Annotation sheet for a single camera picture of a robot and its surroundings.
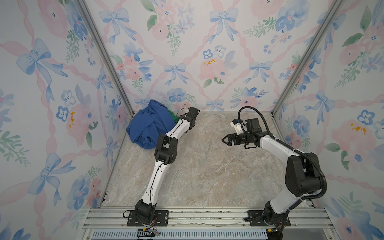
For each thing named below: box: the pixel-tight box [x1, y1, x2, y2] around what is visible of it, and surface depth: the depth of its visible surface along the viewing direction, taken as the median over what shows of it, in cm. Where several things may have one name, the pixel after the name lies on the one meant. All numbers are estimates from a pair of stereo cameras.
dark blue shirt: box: [126, 99, 177, 150], surface depth 105 cm
